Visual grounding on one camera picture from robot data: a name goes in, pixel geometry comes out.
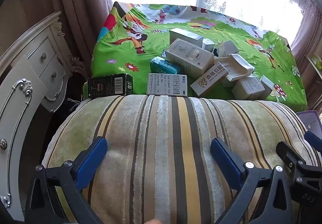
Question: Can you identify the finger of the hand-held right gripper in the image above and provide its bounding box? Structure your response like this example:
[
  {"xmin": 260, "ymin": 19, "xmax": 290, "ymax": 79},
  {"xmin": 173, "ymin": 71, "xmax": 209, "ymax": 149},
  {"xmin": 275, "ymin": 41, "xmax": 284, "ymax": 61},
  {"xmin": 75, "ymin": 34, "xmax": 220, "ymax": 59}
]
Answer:
[
  {"xmin": 304, "ymin": 130, "xmax": 322, "ymax": 154},
  {"xmin": 276, "ymin": 141, "xmax": 322, "ymax": 213}
]

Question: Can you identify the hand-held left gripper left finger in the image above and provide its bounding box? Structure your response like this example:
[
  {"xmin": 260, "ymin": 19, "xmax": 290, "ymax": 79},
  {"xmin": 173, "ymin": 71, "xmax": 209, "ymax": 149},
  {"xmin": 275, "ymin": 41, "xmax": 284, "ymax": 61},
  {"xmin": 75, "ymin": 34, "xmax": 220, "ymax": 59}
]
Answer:
[{"xmin": 25, "ymin": 136, "xmax": 108, "ymax": 224}]

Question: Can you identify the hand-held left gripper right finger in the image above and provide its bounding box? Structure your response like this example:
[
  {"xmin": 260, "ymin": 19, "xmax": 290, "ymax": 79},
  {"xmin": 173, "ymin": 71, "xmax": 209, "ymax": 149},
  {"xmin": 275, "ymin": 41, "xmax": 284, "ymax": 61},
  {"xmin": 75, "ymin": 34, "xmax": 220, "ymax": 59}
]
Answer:
[{"xmin": 210, "ymin": 138, "xmax": 293, "ymax": 224}]

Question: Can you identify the purple cardboard box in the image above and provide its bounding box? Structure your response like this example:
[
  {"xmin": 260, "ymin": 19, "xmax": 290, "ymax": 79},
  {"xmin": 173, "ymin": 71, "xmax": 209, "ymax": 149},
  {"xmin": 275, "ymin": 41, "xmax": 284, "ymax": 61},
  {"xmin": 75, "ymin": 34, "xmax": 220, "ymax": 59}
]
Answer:
[{"xmin": 295, "ymin": 110, "xmax": 322, "ymax": 136}]

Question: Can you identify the white box cursive logo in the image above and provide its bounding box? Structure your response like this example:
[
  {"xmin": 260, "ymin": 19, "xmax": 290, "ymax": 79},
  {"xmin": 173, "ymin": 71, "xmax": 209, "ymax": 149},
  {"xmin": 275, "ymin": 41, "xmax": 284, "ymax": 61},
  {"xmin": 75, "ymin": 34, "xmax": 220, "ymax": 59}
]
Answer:
[{"xmin": 231, "ymin": 76, "xmax": 266, "ymax": 100}]

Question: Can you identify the black and white box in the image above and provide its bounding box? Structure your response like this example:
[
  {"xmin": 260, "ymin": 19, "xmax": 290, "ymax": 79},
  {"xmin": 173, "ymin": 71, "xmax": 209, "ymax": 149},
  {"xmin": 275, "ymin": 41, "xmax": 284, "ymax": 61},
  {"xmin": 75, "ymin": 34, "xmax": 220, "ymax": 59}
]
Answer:
[{"xmin": 88, "ymin": 73, "xmax": 134, "ymax": 96}]

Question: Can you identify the white box orange logo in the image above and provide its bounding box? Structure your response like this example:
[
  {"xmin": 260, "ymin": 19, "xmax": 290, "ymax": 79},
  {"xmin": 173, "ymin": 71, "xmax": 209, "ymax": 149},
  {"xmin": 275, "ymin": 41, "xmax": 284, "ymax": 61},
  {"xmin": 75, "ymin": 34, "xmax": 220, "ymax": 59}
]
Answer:
[{"xmin": 190, "ymin": 62, "xmax": 229, "ymax": 96}]

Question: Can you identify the white medicine box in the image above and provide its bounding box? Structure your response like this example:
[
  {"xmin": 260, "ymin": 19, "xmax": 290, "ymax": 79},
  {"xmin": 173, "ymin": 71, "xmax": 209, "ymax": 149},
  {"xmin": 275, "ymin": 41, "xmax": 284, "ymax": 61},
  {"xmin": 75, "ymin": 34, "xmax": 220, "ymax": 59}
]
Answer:
[{"xmin": 147, "ymin": 73, "xmax": 188, "ymax": 97}]

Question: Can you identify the white plastic holder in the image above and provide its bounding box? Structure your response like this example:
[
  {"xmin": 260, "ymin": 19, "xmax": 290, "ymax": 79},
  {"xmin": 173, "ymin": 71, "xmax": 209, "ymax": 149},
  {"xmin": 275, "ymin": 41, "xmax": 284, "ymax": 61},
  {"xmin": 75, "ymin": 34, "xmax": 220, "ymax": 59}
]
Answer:
[{"xmin": 214, "ymin": 53, "xmax": 255, "ymax": 80}]

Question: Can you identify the white box figure drawing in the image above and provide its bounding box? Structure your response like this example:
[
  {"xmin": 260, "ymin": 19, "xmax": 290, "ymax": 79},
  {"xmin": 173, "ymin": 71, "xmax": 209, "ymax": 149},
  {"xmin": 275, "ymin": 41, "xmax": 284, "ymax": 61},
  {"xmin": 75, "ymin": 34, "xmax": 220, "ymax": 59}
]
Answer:
[{"xmin": 165, "ymin": 38, "xmax": 214, "ymax": 76}]

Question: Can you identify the teal foil packet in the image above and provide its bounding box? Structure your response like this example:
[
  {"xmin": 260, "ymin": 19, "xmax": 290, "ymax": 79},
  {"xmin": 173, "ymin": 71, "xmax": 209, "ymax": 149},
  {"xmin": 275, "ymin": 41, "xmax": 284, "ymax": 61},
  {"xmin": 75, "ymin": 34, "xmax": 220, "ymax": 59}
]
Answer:
[{"xmin": 150, "ymin": 57, "xmax": 184, "ymax": 76}]

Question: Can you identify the large plain white box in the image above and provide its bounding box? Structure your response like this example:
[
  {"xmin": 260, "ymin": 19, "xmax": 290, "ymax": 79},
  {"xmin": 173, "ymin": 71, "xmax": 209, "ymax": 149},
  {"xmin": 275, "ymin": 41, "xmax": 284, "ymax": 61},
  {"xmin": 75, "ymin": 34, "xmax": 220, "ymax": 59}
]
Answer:
[{"xmin": 169, "ymin": 28, "xmax": 204, "ymax": 47}]

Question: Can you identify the striped plush sofa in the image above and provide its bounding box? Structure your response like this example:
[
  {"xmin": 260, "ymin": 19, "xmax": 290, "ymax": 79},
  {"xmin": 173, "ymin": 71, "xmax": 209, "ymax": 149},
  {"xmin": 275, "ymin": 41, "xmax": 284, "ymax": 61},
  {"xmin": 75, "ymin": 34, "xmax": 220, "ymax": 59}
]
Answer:
[{"xmin": 41, "ymin": 95, "xmax": 322, "ymax": 224}]

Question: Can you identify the green tissue pack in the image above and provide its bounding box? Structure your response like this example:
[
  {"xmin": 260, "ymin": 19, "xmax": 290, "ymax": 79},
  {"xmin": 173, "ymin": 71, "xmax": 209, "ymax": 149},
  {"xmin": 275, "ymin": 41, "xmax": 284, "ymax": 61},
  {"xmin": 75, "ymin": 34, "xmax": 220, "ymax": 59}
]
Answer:
[{"xmin": 311, "ymin": 54, "xmax": 322, "ymax": 69}]

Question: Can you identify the white carved panel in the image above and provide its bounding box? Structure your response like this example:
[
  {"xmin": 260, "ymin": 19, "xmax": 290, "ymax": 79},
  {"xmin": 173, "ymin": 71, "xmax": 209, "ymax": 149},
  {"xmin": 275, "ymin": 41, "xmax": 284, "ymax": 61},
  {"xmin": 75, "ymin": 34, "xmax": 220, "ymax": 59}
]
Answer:
[{"xmin": 0, "ymin": 55, "xmax": 48, "ymax": 222}]

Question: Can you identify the beige patterned curtain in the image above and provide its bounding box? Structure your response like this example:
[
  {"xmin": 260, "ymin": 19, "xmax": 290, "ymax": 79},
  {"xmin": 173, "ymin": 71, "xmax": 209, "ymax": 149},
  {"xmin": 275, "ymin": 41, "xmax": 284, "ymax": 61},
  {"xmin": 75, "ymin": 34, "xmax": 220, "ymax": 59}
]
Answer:
[{"xmin": 289, "ymin": 0, "xmax": 322, "ymax": 104}]

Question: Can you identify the white carved nightstand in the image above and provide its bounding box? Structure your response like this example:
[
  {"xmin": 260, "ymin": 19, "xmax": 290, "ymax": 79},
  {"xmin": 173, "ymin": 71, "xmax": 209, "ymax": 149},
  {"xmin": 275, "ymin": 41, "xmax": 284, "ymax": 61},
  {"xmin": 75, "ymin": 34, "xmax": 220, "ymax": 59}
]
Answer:
[{"xmin": 0, "ymin": 11, "xmax": 85, "ymax": 114}]

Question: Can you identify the green cartoon printed cloth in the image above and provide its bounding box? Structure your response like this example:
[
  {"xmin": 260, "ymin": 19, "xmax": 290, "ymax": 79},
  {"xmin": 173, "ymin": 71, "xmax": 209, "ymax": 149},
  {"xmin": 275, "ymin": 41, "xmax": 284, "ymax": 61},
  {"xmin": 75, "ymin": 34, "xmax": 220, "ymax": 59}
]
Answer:
[{"xmin": 84, "ymin": 1, "xmax": 309, "ymax": 111}]

